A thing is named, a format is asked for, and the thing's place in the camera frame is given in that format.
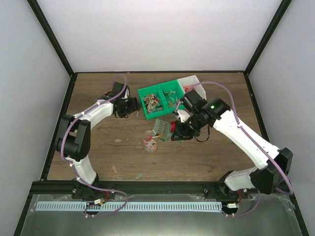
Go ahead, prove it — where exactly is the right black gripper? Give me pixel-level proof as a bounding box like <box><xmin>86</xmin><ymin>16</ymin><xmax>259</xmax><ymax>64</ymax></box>
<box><xmin>172</xmin><ymin>113</ymin><xmax>207</xmax><ymax>141</ymax></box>

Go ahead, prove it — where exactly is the green slotted scoop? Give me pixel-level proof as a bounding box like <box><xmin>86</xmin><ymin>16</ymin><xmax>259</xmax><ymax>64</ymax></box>
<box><xmin>153</xmin><ymin>118</ymin><xmax>172</xmax><ymax>142</ymax></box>

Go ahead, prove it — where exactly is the clear plastic jar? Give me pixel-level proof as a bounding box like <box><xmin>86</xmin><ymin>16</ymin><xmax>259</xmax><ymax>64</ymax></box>
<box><xmin>143</xmin><ymin>130</ymin><xmax>158</xmax><ymax>153</ymax></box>

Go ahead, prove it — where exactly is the green double candy bin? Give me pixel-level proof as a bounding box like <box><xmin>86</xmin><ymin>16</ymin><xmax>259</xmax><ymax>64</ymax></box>
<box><xmin>138</xmin><ymin>80</ymin><xmax>184</xmax><ymax>119</ymax></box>

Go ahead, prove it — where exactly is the white candy bin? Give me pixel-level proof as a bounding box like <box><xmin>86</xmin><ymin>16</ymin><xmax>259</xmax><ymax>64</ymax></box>
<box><xmin>177</xmin><ymin>75</ymin><xmax>207</xmax><ymax>99</ymax></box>

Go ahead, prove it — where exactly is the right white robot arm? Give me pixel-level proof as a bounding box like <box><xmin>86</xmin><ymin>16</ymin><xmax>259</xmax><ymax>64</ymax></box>
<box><xmin>171</xmin><ymin>90</ymin><xmax>293</xmax><ymax>198</ymax></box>

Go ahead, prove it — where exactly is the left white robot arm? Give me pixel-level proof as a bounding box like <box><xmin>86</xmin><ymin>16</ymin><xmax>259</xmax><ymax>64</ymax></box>
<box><xmin>54</xmin><ymin>82</ymin><xmax>140</xmax><ymax>199</ymax></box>

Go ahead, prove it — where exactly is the red jar lid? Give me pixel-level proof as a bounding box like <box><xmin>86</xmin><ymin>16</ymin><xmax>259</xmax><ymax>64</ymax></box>
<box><xmin>170</xmin><ymin>121</ymin><xmax>177</xmax><ymax>133</ymax></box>

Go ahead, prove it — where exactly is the light blue slotted strip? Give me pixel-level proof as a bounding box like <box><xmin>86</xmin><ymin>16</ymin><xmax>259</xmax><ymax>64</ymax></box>
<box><xmin>35</xmin><ymin>201</ymin><xmax>222</xmax><ymax>212</ymax></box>

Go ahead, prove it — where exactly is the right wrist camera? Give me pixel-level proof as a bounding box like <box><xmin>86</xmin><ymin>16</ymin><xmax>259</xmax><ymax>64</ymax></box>
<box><xmin>172</xmin><ymin>110</ymin><xmax>190</xmax><ymax>123</ymax></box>

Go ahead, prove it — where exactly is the spilled candy near rail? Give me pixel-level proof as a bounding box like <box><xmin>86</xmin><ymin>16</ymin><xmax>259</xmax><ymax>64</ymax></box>
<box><xmin>136</xmin><ymin>173</ymin><xmax>143</xmax><ymax>179</ymax></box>

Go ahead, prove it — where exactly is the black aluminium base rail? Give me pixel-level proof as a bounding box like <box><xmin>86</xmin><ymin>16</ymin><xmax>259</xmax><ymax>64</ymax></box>
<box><xmin>31</xmin><ymin>180</ymin><xmax>293</xmax><ymax>200</ymax></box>

